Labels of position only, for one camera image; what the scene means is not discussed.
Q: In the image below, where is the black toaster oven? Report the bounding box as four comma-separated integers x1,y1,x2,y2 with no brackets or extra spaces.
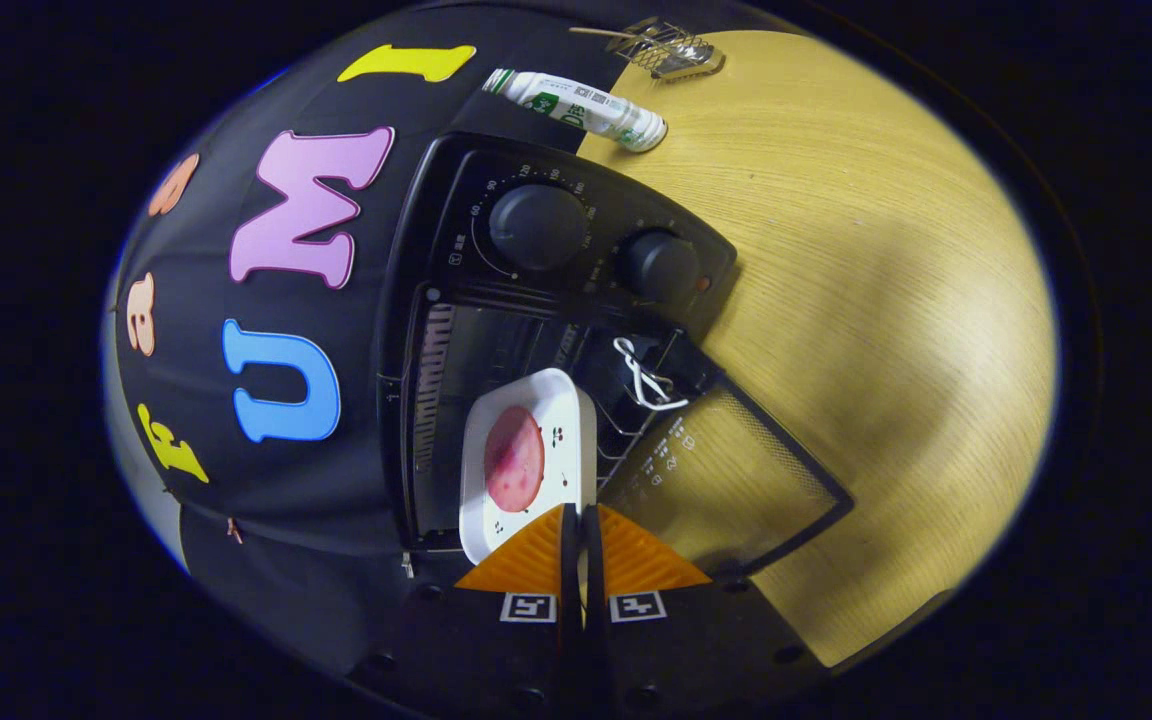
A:
376,132,855,581

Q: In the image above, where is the black backdrop cloth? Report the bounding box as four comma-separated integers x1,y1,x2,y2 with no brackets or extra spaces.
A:
101,0,767,691

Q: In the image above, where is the pink ham slice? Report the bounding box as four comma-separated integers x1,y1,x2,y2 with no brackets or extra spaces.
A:
484,405,546,513

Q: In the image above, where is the white string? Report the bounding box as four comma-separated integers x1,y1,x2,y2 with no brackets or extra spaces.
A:
613,337,690,412

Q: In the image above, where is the white square plate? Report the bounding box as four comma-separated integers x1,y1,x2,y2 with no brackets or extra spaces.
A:
459,368,599,567

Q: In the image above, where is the white plastic bottle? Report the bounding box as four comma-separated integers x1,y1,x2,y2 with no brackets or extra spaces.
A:
482,68,668,154

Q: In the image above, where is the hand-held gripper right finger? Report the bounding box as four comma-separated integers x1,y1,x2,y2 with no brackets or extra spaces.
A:
581,503,827,716

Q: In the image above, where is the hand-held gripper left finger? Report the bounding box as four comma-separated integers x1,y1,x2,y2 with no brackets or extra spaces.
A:
356,503,582,716

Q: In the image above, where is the wire mesh holder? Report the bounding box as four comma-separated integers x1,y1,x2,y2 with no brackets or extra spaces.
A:
606,17,726,81

